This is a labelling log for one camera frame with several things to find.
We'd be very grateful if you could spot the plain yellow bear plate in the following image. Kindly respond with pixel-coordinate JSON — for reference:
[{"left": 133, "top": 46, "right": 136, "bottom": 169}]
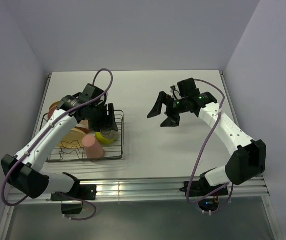
[{"left": 57, "top": 128, "right": 86, "bottom": 149}]

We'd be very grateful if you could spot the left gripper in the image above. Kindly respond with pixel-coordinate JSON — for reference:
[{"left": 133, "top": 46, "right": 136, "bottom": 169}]
[{"left": 88, "top": 103, "right": 117, "bottom": 133}]

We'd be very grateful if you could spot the aluminium table edge rail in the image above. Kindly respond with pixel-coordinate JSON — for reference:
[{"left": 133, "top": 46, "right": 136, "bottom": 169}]
[{"left": 5, "top": 174, "right": 270, "bottom": 205}]

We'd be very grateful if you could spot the pink cream plate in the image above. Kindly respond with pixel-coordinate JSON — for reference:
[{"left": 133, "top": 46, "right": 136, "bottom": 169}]
[
  {"left": 75, "top": 126, "right": 91, "bottom": 135},
  {"left": 77, "top": 120, "right": 90, "bottom": 130}
]

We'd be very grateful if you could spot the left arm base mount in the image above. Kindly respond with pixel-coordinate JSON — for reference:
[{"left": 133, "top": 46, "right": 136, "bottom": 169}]
[{"left": 50, "top": 184, "right": 97, "bottom": 221}]

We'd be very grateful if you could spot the small speckled ceramic cup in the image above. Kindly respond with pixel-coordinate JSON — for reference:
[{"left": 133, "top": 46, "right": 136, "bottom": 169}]
[{"left": 100, "top": 130, "right": 118, "bottom": 140}]

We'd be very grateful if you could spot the yellow cream leaf plate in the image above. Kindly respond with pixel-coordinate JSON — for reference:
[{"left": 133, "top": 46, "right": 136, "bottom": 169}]
[{"left": 48, "top": 101, "right": 60, "bottom": 112}]

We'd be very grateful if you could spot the pink plastic cup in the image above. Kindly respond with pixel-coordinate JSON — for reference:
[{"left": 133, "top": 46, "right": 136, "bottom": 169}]
[{"left": 82, "top": 135, "right": 104, "bottom": 159}]

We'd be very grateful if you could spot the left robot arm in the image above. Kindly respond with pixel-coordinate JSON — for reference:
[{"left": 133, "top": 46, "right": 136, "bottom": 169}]
[{"left": 1, "top": 83, "right": 117, "bottom": 200}]

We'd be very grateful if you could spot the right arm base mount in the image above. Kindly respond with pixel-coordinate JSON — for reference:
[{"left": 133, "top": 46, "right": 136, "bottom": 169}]
[{"left": 189, "top": 180, "right": 229, "bottom": 214}]

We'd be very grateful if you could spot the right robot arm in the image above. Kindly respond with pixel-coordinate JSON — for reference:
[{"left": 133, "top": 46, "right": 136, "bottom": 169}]
[{"left": 147, "top": 78, "right": 267, "bottom": 195}]

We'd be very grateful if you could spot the lime green bowl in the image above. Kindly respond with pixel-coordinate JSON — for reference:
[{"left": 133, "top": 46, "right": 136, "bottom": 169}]
[{"left": 95, "top": 132, "right": 116, "bottom": 145}]

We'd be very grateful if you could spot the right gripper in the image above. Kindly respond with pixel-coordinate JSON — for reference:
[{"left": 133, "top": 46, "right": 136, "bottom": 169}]
[{"left": 147, "top": 91, "right": 188, "bottom": 127}]

